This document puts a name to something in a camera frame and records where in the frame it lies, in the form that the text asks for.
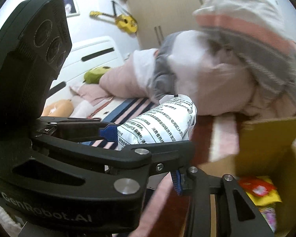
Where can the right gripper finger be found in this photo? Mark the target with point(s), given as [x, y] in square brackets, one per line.
[218, 206]

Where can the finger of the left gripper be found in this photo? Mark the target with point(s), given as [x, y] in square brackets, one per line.
[78, 160]
[78, 129]

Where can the purple QQ gummy bag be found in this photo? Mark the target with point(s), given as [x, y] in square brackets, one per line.
[270, 216]

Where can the white red snack pouch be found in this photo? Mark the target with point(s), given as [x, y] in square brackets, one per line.
[172, 120]

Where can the yellow snack bag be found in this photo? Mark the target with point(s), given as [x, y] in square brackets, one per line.
[260, 190]

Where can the orange plush toy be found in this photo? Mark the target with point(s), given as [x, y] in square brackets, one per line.
[61, 108]

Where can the green plush toy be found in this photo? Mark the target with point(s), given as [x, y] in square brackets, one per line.
[94, 75]

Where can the white bed headboard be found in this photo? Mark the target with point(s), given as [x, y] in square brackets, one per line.
[84, 55]

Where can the striped pink navy blanket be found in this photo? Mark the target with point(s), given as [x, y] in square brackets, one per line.
[186, 198]

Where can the cardboard box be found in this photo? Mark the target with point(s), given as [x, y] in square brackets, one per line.
[267, 148]

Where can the pink grey rolled duvet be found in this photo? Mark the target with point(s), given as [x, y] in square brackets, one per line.
[190, 64]

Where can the yellow ukulele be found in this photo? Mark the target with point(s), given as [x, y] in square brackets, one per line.
[122, 18]

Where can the beige wardrobe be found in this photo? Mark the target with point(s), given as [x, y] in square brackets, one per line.
[156, 19]

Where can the striped grey pink pillow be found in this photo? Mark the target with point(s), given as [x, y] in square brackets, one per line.
[254, 30]

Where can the framed wall photo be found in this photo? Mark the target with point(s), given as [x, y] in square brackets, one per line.
[71, 8]

